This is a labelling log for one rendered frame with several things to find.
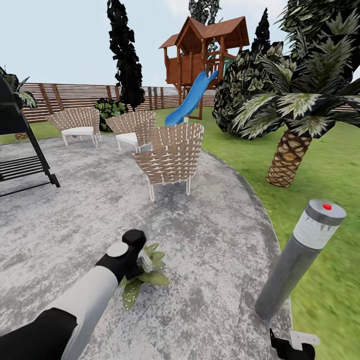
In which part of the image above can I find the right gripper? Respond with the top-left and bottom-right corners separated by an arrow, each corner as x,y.
269,328 -> 315,360

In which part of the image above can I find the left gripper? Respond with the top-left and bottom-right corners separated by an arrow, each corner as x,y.
125,260 -> 140,281

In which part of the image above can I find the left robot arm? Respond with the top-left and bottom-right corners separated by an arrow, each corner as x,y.
0,229 -> 152,360

